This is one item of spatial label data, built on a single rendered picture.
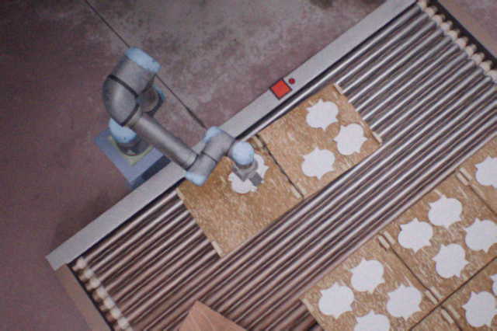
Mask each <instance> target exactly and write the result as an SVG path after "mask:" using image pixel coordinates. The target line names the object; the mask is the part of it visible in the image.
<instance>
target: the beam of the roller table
mask: <svg viewBox="0 0 497 331"><path fill-rule="evenodd" d="M418 1H419V0H387V1H386V2H384V3H383V4H382V5H380V6H379V7H377V9H376V10H374V11H373V12H372V13H371V14H369V15H367V16H366V17H364V18H363V19H361V20H360V21H359V22H358V23H357V24H355V25H354V26H352V27H351V28H350V29H348V30H347V31H346V32H345V33H343V34H342V35H341V36H339V38H338V39H336V40H334V41H332V42H331V43H330V44H329V45H328V46H326V47H325V48H323V49H322V50H321V51H319V52H318V53H317V54H316V55H314V56H313V57H311V58H310V59H309V60H307V61H306V62H304V63H303V64H302V65H301V66H300V67H298V68H297V69H295V70H294V71H292V72H291V73H290V74H288V76H287V77H285V78H284V79H283V80H284V81H285V82H286V83H287V84H288V85H289V87H291V89H292V92H290V93H289V94H288V95H286V96H285V97H283V98H282V99H281V100H280V101H279V100H278V99H277V98H276V97H275V96H274V95H273V94H272V93H271V92H270V90H267V91H266V92H264V93H263V94H262V95H261V96H260V97H258V98H257V99H255V100H254V101H253V102H251V103H250V104H249V105H247V106H246V107H245V108H244V109H242V110H241V111H239V112H238V113H236V114H235V115H234V116H233V117H232V118H230V119H228V120H226V121H225V122H224V123H223V124H222V125H220V126H219V128H220V129H221V130H224V131H225V132H226V133H228V134H230V135H232V136H233V137H235V139H237V140H238V139H239V138H240V137H241V136H242V135H243V134H245V133H246V132H247V131H249V130H250V129H252V128H253V127H254V126H255V125H257V124H258V123H259V122H260V121H262V120H263V119H265V118H266V117H268V116H269V115H270V114H271V113H272V112H274V111H275V110H277V109H278V108H279V107H280V106H282V105H283V104H284V103H285V102H287V101H288V100H289V99H291V98H292V97H294V96H296V95H297V94H298V93H299V92H301V91H302V90H304V89H305V88H307V87H308V86H309V85H310V84H311V83H312V82H314V81H315V80H317V79H318V77H320V76H321V75H323V74H324V73H325V72H327V71H328V70H329V69H330V68H332V67H333V66H334V65H335V64H337V63H338V62H340V61H341V60H343V59H344V58H345V57H347V56H348V55H350V54H351V53H352V52H354V51H355V50H356V49H357V48H359V47H360V46H362V45H363V44H364V43H365V42H366V41H367V40H369V39H370V38H371V37H372V36H373V35H376V34H377V33H379V32H380V31H381V30H382V29H383V28H385V27H386V26H388V25H389V24H390V23H392V22H393V21H394V20H396V19H397V18H398V17H399V16H401V14H402V13H404V12H406V11H407V10H409V9H410V8H411V7H412V6H414V5H415V3H416V2H418ZM290 78H294V79H295V80H296V83H295V84H294V85H290V84H289V83H288V79H290ZM204 146H205V144H204V143H203V140H201V141H200V142H198V143H197V144H196V145H194V146H193V147H192V148H191V149H192V150H194V151H195V152H196V153H197V154H200V152H201V151H202V149H203V148H204ZM185 174H186V170H184V169H183V168H181V167H180V166H179V165H177V164H176V163H174V162H172V163H170V164H169V165H167V166H166V167H165V168H164V169H162V170H160V171H159V172H157V173H156V174H155V175H153V176H152V177H151V178H150V179H148V180H147V181H145V182H144V183H142V184H141V185H140V186H139V187H138V188H136V189H135V190H133V191H132V192H131V193H129V194H128V195H126V196H125V197H124V198H123V199H122V200H120V201H119V202H117V203H115V204H114V205H113V206H112V207H110V208H109V210H107V211H106V212H104V213H103V214H101V215H100V216H99V217H98V218H97V219H95V220H94V221H92V222H91V223H90V224H88V225H87V226H85V227H84V228H83V229H82V230H80V231H78V232H77V233H75V234H74V235H73V236H72V237H71V238H69V239H68V240H66V241H65V242H63V243H62V244H61V245H59V246H58V247H57V248H56V249H54V250H53V251H52V253H49V254H48V255H46V256H45V258H46V259H47V261H48V263H49V264H50V265H51V266H52V268H53V269H54V270H57V269H58V268H60V267H61V266H63V265H64V264H65V263H66V264H70V265H72V264H73V263H74V262H76V260H77V259H78V258H79V257H80V256H83V255H85V254H86V253H87V252H88V251H90V250H91V249H93V248H94V247H95V246H97V245H98V244H100V243H101V242H102V241H103V240H104V239H106V238H107V237H109V236H110V235H112V234H113V233H114V232H115V231H116V230H117V229H120V228H121V227H123V226H124V225H125V224H126V223H127V222H129V221H130V220H132V219H133V218H135V217H136V216H137V215H139V214H140V212H142V211H143V210H144V209H145V208H146V207H148V206H149V205H150V204H152V203H153V202H155V201H156V200H157V199H158V198H159V197H161V196H162V195H165V194H166V193H168V192H169V191H170V190H171V189H172V188H173V187H175V186H176V185H178V184H179V183H181V182H182V181H183V180H184V179H185V178H186V177H185Z"/></svg>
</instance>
